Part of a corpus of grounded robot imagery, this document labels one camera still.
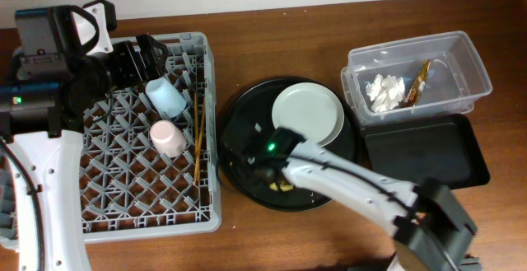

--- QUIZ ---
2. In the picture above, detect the light blue cup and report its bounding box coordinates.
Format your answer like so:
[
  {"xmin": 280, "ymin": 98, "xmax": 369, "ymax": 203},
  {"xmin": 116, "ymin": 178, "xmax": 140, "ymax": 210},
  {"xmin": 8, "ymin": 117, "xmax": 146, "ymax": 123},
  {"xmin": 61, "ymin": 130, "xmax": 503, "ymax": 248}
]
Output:
[{"xmin": 145, "ymin": 77, "xmax": 187, "ymax": 119}]

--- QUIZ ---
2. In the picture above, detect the yellow bowl with food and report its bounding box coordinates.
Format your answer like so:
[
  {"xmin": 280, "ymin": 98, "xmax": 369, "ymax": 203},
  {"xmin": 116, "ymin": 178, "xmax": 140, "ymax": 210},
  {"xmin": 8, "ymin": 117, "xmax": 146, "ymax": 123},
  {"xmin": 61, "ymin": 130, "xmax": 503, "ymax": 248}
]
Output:
[{"xmin": 269, "ymin": 181, "xmax": 294, "ymax": 192}]

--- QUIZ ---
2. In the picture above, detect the wooden chopstick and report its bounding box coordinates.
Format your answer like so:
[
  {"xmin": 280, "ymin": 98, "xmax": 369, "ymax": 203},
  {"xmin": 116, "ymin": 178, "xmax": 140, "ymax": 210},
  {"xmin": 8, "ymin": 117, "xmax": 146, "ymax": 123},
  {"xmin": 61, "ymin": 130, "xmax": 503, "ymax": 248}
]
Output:
[
  {"xmin": 193, "ymin": 91, "xmax": 199, "ymax": 185},
  {"xmin": 194, "ymin": 101, "xmax": 206, "ymax": 186}
]

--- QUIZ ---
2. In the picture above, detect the white round plate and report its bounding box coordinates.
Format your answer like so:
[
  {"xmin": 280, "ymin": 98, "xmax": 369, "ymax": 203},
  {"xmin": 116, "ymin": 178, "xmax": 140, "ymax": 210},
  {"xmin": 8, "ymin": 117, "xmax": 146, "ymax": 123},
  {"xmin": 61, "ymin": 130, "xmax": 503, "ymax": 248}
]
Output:
[{"xmin": 271, "ymin": 82, "xmax": 345, "ymax": 146}]

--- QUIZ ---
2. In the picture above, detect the pink cup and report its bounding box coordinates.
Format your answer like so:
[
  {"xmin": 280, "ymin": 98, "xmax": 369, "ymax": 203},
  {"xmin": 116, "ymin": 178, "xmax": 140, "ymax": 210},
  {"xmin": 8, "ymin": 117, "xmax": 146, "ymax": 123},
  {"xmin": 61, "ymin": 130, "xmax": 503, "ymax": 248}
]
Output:
[{"xmin": 149, "ymin": 120, "xmax": 187, "ymax": 158}]

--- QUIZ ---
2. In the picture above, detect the white tissue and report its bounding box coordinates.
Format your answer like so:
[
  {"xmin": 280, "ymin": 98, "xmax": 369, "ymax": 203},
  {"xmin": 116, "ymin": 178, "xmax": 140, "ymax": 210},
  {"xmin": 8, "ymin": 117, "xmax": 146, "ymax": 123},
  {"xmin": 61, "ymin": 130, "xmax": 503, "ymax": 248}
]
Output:
[{"xmin": 366, "ymin": 74, "xmax": 405, "ymax": 113}]

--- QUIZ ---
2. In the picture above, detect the gold snack wrapper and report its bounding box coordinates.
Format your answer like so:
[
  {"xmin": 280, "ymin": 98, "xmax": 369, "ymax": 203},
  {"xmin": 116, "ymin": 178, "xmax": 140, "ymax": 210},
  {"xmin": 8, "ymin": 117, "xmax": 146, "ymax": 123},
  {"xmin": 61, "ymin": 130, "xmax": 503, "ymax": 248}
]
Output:
[{"xmin": 403, "ymin": 59, "xmax": 431, "ymax": 108}]

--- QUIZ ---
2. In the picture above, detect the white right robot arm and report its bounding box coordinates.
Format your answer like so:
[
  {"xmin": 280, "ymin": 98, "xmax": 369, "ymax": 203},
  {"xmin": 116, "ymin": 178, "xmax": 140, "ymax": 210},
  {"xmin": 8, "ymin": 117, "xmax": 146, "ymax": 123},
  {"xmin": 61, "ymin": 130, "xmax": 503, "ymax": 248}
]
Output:
[{"xmin": 220, "ymin": 120, "xmax": 483, "ymax": 271}]

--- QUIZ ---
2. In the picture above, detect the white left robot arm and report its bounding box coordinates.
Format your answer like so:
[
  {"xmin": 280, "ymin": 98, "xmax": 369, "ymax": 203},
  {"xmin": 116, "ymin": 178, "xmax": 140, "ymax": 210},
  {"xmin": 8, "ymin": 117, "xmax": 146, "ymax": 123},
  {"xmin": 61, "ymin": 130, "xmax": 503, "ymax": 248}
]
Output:
[{"xmin": 1, "ymin": 0, "xmax": 169, "ymax": 270}]

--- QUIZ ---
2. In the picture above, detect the grey plastic dishwasher rack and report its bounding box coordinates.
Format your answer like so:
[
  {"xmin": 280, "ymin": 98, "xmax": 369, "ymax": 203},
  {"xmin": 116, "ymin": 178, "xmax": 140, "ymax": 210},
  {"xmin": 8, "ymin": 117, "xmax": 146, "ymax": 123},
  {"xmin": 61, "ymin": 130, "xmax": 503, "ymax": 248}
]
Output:
[{"xmin": 1, "ymin": 32, "xmax": 222, "ymax": 249}]

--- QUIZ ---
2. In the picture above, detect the round black tray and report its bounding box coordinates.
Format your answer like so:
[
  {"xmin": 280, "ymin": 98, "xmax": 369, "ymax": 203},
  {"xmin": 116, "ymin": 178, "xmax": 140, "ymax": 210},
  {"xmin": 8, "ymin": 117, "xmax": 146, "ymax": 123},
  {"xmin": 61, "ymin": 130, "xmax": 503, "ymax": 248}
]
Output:
[{"xmin": 217, "ymin": 75, "xmax": 362, "ymax": 213}]

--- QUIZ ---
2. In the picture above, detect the black rectangular tray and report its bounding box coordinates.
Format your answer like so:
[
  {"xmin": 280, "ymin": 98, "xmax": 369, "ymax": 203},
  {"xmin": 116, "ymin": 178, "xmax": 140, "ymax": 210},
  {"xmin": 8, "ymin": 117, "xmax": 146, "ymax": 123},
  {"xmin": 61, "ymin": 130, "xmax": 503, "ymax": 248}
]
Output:
[{"xmin": 363, "ymin": 114, "xmax": 491, "ymax": 189}]

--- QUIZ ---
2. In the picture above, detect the clear plastic bin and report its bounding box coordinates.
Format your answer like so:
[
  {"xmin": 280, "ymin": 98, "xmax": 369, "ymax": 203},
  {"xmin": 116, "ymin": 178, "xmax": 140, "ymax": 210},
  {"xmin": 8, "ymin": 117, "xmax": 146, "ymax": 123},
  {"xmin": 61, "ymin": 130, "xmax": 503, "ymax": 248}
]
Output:
[{"xmin": 341, "ymin": 31, "xmax": 492, "ymax": 127}]

